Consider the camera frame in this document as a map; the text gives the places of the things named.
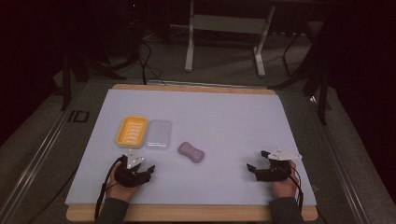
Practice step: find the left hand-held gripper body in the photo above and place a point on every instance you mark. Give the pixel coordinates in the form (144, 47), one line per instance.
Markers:
(127, 177)

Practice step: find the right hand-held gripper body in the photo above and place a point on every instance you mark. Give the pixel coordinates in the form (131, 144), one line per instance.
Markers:
(275, 171)

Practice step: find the person's left hand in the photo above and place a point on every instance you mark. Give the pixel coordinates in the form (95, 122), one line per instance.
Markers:
(120, 192)

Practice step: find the person's right hand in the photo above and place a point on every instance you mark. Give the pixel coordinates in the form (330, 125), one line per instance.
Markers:
(285, 188)

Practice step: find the clear plastic container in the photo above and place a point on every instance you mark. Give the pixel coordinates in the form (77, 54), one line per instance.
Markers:
(158, 134)

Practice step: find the yellow soap dish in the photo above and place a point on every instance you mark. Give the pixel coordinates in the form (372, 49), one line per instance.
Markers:
(131, 131)

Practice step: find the purple soap bar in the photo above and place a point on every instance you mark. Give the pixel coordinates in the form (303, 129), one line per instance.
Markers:
(191, 152)

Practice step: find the white table mat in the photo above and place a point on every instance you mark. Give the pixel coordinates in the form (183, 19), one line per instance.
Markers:
(218, 124)

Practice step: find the black metal stand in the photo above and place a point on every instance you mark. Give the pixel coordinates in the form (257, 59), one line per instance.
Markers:
(67, 81)
(320, 90)

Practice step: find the metal floor rail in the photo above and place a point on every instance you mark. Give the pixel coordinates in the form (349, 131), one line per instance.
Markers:
(339, 161)
(34, 155)

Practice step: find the white metal desk frame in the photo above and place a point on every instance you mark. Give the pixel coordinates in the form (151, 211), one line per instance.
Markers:
(227, 23)

